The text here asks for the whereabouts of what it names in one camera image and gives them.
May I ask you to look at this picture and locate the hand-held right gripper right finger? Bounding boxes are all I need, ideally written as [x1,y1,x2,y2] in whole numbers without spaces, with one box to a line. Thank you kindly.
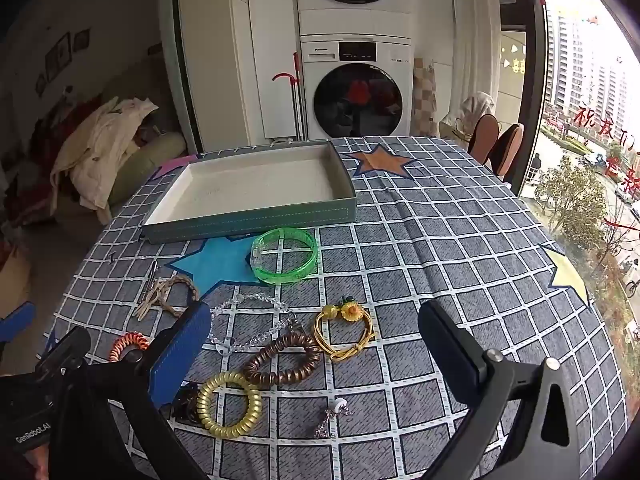
[417,299,585,480]

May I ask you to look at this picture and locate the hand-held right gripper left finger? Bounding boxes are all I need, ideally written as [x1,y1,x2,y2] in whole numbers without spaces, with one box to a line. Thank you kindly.
[47,301,212,480]

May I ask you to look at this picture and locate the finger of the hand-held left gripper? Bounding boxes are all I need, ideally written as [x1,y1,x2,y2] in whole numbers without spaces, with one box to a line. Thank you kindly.
[35,327,93,386]
[0,302,37,342]

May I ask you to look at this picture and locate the clear crystal bead bracelet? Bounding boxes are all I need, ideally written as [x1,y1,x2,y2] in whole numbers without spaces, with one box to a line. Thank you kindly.
[209,292,301,357]

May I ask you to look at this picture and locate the orange spiral hair tie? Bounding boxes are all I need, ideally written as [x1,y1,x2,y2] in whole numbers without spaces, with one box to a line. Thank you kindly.
[108,332,151,363]

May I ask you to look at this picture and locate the silver hair clip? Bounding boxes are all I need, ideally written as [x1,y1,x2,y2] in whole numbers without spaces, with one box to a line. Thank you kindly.
[145,261,161,302]

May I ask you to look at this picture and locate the yellow cord sunflower bracelet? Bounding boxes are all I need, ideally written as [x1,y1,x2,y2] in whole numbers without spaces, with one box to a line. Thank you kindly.
[314,297,377,362]

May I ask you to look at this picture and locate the silver charm with white bead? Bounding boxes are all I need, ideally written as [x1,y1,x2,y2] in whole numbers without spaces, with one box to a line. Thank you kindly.
[314,397,353,438]

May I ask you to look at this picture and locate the green tray with white lining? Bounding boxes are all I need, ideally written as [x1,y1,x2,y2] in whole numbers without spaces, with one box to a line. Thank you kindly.
[140,140,357,245]

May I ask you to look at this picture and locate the grey checked star tablecloth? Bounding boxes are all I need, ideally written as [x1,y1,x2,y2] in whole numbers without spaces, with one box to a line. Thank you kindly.
[45,135,628,480]

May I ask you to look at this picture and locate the green plastic bangle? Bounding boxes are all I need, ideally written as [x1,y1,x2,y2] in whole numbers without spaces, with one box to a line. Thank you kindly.
[250,227,318,286]

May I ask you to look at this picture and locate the red clothes pile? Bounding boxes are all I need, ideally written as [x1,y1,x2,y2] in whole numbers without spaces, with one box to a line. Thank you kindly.
[5,100,103,223]

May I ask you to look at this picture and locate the cream sofa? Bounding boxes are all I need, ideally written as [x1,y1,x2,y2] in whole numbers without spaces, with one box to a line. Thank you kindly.
[107,130,188,206]

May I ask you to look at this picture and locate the beige jacket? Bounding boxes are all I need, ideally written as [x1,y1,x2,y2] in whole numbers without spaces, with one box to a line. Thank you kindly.
[50,96,160,225]

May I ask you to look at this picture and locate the brown chair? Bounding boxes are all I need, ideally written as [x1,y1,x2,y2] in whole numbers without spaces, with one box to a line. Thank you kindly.
[492,124,525,188]
[467,114,501,166]

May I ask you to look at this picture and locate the white cloth on chair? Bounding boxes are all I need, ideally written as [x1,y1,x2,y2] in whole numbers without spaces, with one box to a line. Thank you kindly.
[440,91,497,141]

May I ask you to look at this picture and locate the beige checked towel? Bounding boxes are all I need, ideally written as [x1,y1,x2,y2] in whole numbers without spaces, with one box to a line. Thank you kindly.
[412,60,440,137]

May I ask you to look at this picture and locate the white cabinet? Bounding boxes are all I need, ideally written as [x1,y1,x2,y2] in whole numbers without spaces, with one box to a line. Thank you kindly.
[175,0,302,155]

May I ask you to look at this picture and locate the white washing machine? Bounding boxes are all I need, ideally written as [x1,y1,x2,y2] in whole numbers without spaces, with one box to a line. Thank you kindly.
[299,35,417,140]

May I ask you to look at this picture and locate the beige braided bracelet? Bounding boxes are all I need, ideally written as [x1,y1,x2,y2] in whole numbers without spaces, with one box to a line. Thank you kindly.
[134,275,200,321]

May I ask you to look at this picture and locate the gold spiral hair tie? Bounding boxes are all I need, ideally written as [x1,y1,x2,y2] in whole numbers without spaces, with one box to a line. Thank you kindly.
[196,371,262,437]

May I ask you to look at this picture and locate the brown spiral hair tie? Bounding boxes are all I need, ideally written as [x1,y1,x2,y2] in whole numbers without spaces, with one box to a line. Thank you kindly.
[243,332,322,387]

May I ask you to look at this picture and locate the tall picture frame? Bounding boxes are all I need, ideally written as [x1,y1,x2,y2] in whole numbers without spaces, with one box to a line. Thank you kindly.
[45,33,71,82]

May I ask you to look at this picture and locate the red-handled mop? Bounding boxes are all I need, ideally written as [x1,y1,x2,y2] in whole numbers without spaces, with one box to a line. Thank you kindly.
[272,52,304,142]

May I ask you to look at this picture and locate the black window frame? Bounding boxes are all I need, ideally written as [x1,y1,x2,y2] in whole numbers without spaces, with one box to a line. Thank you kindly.
[509,0,547,196]

